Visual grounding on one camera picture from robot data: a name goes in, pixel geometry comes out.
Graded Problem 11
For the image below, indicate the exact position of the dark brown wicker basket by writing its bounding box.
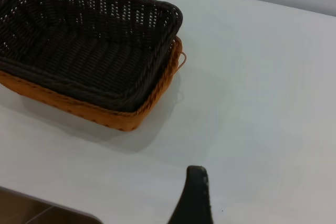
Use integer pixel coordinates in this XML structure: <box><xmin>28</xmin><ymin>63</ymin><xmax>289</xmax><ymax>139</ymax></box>
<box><xmin>0</xmin><ymin>0</ymin><xmax>184</xmax><ymax>113</ymax></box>

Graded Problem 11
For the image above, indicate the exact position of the light brown wicker basket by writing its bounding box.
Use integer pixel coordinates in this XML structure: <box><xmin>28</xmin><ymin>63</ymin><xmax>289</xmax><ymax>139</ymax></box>
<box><xmin>0</xmin><ymin>35</ymin><xmax>187</xmax><ymax>132</ymax></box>

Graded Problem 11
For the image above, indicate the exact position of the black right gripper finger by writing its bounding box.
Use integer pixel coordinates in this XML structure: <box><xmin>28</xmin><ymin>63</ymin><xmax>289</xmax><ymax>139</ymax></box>
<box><xmin>167</xmin><ymin>165</ymin><xmax>214</xmax><ymax>224</ymax></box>

